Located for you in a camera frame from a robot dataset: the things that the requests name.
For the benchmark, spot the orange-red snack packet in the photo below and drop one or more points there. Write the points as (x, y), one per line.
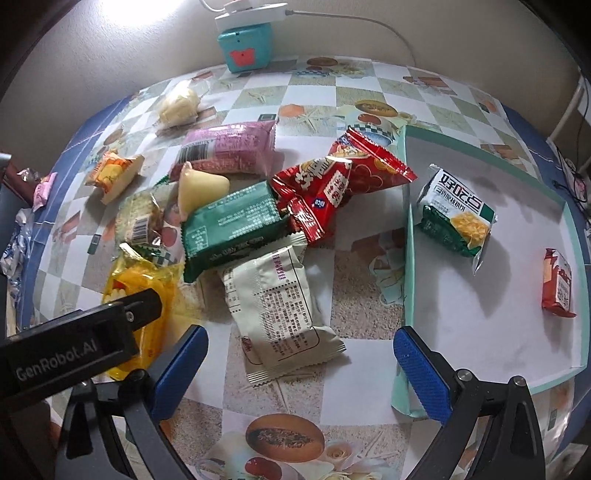
(557, 286)

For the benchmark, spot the bun in clear wrapper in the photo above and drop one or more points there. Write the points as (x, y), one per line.
(178, 104)

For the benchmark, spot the teal box with red label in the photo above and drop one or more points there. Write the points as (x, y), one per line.
(244, 46)

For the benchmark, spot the small red snack packet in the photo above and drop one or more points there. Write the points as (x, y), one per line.
(308, 224)

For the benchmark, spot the yellow snack packet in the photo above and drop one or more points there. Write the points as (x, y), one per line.
(143, 281)

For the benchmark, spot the green and white snack packet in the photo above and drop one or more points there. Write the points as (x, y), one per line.
(450, 217)

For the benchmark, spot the dark green snack packet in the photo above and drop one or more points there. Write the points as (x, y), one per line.
(231, 230)

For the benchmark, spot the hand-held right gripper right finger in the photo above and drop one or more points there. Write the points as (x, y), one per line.
(421, 378)

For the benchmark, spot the printed checkered tablecloth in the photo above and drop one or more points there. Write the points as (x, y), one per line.
(360, 277)

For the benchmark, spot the clear cookie packet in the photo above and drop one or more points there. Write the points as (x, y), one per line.
(138, 217)

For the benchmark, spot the small pink snack packet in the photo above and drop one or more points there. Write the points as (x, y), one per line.
(44, 194)

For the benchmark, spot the large pink snack packet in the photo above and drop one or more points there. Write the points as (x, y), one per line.
(226, 147)

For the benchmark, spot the white power strip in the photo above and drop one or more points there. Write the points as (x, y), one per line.
(251, 14)

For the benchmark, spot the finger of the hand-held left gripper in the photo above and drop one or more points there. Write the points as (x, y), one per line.
(143, 307)

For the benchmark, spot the white tray with teal rim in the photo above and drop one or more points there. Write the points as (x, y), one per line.
(461, 314)

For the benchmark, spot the blue and white plastic bag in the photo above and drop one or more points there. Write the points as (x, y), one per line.
(16, 244)

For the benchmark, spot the small orange snack packet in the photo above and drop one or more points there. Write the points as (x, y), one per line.
(113, 174)

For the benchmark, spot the cream cone-shaped jelly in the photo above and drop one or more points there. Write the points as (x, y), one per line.
(198, 189)

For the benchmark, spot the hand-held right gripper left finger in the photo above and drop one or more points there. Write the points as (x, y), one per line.
(181, 369)

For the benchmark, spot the large red snack packet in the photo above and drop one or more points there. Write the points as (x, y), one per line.
(341, 177)

